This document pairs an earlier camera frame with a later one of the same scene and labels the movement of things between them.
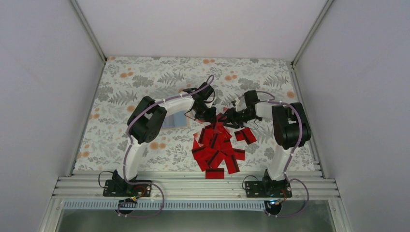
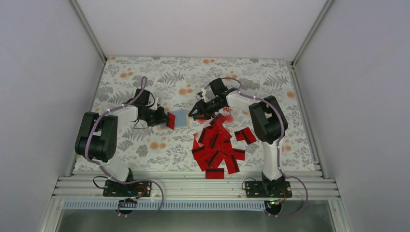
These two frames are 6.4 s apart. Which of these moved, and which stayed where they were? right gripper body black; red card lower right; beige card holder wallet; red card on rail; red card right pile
Moved: right gripper body black
Stayed: red card lower right; red card right pile; red card on rail; beige card holder wallet
